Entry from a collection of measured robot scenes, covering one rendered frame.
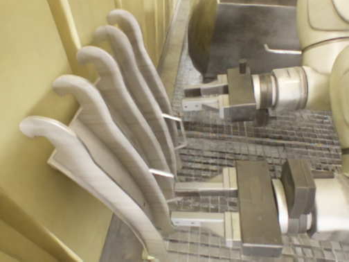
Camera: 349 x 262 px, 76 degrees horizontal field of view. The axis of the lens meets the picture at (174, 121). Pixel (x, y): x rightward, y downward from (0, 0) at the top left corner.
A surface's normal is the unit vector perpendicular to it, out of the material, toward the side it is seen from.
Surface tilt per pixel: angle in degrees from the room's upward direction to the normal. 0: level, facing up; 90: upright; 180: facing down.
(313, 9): 82
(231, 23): 90
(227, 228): 13
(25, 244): 90
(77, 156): 90
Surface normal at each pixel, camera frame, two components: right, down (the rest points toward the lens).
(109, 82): -0.11, 0.72
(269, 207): -0.20, -0.69
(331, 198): -0.22, -0.48
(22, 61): 0.99, 0.10
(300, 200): -0.18, 0.40
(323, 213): -0.23, -0.17
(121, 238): 0.03, -0.69
